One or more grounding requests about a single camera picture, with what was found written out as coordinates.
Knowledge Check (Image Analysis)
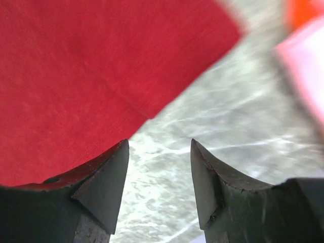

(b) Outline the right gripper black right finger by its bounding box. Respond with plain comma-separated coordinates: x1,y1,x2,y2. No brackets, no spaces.
190,140,323,242

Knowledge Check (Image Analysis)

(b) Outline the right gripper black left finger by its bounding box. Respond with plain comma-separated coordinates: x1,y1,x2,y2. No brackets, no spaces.
1,140,129,242

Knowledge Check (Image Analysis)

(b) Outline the red t shirt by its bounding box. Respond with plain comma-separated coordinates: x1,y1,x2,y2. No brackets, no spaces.
1,1,242,186

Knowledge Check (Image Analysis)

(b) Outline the pink folded t shirt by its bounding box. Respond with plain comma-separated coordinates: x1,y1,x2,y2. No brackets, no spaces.
274,19,323,126

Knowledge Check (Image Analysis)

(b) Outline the orange folded t shirt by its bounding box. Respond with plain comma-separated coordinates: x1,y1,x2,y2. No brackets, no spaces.
287,0,323,30

